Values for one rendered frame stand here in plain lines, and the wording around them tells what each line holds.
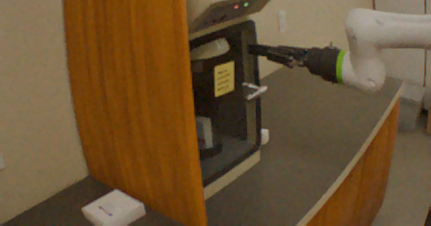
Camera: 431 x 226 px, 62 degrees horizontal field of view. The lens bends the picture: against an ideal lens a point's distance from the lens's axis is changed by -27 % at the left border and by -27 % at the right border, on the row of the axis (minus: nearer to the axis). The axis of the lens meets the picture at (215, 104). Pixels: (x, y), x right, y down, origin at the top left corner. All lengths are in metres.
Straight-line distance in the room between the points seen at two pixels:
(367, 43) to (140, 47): 0.52
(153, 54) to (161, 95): 0.09
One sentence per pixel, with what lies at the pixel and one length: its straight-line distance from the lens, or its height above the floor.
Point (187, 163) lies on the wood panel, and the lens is 1.06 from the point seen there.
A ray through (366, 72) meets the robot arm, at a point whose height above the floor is 1.33.
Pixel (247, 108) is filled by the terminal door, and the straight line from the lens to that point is 1.32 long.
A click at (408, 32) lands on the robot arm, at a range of 1.03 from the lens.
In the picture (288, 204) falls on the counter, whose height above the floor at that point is 0.94.
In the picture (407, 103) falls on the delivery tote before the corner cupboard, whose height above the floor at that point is 0.27.
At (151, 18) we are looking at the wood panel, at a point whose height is 1.48.
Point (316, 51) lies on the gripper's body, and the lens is 1.15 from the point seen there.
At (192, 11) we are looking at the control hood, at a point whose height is 1.48.
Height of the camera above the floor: 1.67
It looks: 23 degrees down
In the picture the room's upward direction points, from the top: 4 degrees counter-clockwise
